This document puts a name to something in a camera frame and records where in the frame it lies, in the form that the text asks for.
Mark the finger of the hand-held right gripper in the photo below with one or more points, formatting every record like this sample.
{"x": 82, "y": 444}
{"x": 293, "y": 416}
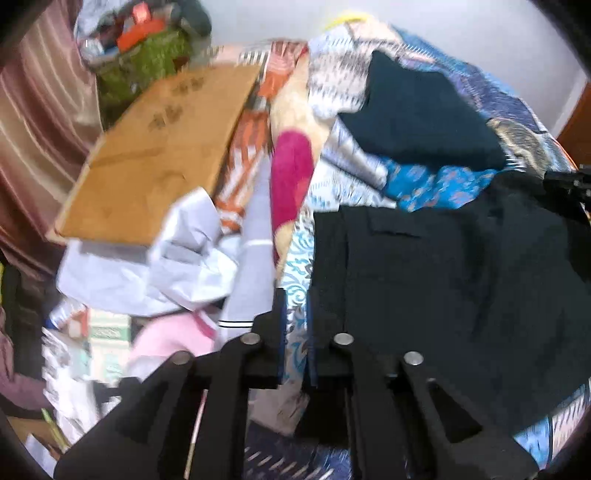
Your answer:
{"x": 570, "y": 184}

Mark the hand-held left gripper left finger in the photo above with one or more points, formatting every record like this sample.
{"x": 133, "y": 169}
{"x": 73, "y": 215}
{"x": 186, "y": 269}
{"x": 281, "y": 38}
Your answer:
{"x": 268, "y": 350}

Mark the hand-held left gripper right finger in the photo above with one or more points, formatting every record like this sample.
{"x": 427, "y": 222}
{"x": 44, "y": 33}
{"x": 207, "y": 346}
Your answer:
{"x": 323, "y": 360}

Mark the black pants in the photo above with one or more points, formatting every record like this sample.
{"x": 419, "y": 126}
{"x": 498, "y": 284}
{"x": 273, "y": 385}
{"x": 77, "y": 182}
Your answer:
{"x": 438, "y": 286}

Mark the light grey garment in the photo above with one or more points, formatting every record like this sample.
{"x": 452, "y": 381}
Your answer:
{"x": 256, "y": 258}

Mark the pink cloth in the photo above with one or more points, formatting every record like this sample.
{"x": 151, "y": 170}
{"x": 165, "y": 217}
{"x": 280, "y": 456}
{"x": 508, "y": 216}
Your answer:
{"x": 171, "y": 337}

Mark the white crumpled cloth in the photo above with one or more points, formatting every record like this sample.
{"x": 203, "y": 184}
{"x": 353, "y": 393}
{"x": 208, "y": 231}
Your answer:
{"x": 184, "y": 240}

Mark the blue patchwork printed blanket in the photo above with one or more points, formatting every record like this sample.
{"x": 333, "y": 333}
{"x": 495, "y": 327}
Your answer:
{"x": 415, "y": 187}

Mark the green white carton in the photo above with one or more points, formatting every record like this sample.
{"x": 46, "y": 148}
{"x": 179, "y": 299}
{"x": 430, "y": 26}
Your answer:
{"x": 108, "y": 341}

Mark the dark teal folded garment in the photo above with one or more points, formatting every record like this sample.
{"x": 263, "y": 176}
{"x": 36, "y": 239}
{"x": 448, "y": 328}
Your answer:
{"x": 425, "y": 115}

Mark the beige magenta floral blanket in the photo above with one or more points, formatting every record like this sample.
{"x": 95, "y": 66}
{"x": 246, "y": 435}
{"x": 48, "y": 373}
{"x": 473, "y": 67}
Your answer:
{"x": 291, "y": 166}

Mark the orange striped blanket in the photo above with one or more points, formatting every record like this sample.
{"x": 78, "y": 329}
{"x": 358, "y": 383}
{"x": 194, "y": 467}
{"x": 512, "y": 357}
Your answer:
{"x": 244, "y": 161}

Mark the brown cardboard box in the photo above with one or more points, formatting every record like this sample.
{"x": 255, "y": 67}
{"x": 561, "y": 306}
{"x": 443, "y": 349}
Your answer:
{"x": 161, "y": 161}

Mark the green cloth-covered basket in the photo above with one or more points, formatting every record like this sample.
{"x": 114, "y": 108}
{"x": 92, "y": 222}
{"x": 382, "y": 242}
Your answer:
{"x": 138, "y": 74}

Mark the striped brown curtain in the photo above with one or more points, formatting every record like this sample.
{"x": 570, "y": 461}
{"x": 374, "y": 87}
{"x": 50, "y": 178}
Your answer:
{"x": 37, "y": 138}

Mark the orange box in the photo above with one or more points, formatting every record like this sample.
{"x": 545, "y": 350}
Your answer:
{"x": 138, "y": 34}

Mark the light grey crumpled cloth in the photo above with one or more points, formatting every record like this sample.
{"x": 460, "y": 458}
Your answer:
{"x": 94, "y": 18}

